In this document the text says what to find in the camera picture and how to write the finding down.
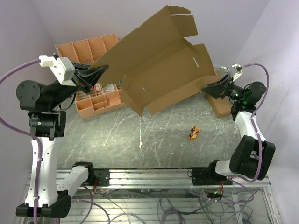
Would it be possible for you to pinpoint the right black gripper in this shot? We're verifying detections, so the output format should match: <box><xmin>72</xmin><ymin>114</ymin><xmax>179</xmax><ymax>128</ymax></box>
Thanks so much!
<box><xmin>201</xmin><ymin>74</ymin><xmax>245</xmax><ymax>102</ymax></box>

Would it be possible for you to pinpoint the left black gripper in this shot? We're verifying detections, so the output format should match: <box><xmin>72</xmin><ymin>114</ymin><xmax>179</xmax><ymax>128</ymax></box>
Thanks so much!
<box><xmin>49</xmin><ymin>60</ymin><xmax>109</xmax><ymax>110</ymax></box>

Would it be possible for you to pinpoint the large cardboard box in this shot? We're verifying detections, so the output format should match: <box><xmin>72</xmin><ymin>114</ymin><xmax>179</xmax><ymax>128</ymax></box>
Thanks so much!
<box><xmin>92</xmin><ymin>5</ymin><xmax>218</xmax><ymax>115</ymax></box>

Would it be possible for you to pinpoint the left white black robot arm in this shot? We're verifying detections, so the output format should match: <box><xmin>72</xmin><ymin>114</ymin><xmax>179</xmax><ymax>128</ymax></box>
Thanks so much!
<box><xmin>16</xmin><ymin>63</ymin><xmax>109</xmax><ymax>218</ymax></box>

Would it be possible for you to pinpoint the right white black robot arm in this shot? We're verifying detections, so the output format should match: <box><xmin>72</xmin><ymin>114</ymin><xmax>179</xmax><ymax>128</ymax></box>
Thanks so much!
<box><xmin>196</xmin><ymin>75</ymin><xmax>276</xmax><ymax>185</ymax></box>

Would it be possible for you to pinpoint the small folded cardboard box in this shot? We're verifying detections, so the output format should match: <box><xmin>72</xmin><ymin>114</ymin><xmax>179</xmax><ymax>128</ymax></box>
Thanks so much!
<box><xmin>205</xmin><ymin>94</ymin><xmax>232</xmax><ymax>118</ymax></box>

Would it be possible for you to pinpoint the peach plastic file organizer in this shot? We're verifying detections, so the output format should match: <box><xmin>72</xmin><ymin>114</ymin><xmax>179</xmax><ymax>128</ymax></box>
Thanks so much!
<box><xmin>57</xmin><ymin>34</ymin><xmax>126</xmax><ymax>119</ymax></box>

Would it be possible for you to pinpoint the orange toy car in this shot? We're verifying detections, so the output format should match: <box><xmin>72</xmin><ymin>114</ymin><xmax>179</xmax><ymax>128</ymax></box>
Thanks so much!
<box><xmin>188</xmin><ymin>126</ymin><xmax>200</xmax><ymax>140</ymax></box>

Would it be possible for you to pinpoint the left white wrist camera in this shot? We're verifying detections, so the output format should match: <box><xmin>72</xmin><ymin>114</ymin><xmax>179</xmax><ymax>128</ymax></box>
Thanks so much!
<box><xmin>39</xmin><ymin>55</ymin><xmax>76</xmax><ymax>86</ymax></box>

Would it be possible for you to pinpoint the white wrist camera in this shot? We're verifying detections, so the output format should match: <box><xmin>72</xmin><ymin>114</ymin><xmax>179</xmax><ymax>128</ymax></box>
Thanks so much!
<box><xmin>39</xmin><ymin>55</ymin><xmax>76</xmax><ymax>86</ymax></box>
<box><xmin>227</xmin><ymin>63</ymin><xmax>243</xmax><ymax>82</ymax></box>

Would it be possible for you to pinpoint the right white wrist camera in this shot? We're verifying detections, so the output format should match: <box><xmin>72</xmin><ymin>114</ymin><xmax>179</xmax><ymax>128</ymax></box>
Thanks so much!
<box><xmin>227</xmin><ymin>63</ymin><xmax>243</xmax><ymax>82</ymax></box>

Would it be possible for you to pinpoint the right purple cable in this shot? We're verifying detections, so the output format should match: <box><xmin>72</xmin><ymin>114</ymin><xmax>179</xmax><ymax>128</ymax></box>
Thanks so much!
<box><xmin>228</xmin><ymin>63</ymin><xmax>271</xmax><ymax>205</ymax></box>

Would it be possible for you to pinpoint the purple cable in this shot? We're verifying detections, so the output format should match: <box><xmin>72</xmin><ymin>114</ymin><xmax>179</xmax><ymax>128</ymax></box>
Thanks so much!
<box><xmin>228</xmin><ymin>63</ymin><xmax>271</xmax><ymax>205</ymax></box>
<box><xmin>0</xmin><ymin>59</ymin><xmax>44</xmax><ymax>222</ymax></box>

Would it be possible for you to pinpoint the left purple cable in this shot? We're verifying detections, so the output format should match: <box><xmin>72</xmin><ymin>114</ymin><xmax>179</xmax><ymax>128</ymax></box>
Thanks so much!
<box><xmin>0</xmin><ymin>59</ymin><xmax>44</xmax><ymax>222</ymax></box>

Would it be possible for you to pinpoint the aluminium mounting rail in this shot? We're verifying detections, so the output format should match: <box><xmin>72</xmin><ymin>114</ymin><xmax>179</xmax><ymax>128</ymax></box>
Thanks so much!
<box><xmin>30</xmin><ymin>168</ymin><xmax>271</xmax><ymax>189</ymax></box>

